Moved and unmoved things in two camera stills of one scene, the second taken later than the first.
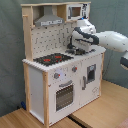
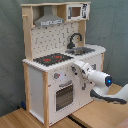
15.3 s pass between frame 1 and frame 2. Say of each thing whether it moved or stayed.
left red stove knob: stayed
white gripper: moved
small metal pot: stayed
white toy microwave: stayed
